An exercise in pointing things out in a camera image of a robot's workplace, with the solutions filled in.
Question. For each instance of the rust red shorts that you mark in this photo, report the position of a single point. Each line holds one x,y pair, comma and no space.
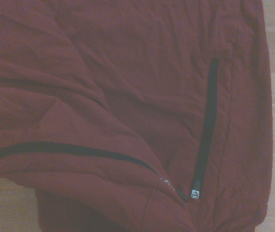
127,72

